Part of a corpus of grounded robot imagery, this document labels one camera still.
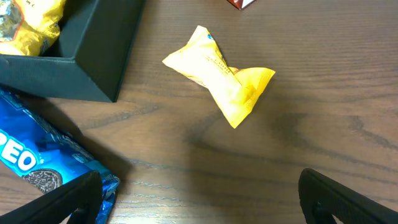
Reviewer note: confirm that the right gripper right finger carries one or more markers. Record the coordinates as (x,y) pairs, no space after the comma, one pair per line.
(323,201)

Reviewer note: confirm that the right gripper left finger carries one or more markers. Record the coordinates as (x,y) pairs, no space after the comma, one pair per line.
(79,201)

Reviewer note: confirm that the yellow Hacks candy bag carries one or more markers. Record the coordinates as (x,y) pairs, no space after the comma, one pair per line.
(29,27)

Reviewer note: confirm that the red Hello Panda packet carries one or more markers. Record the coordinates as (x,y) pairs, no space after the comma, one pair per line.
(241,4)

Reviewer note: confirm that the blue Oreo cookie pack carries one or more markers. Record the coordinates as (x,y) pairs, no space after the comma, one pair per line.
(44,156)

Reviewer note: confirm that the yellow wrapped snack packet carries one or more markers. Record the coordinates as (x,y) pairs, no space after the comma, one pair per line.
(234,90)

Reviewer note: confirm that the dark green open box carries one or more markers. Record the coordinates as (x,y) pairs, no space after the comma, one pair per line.
(88,60)

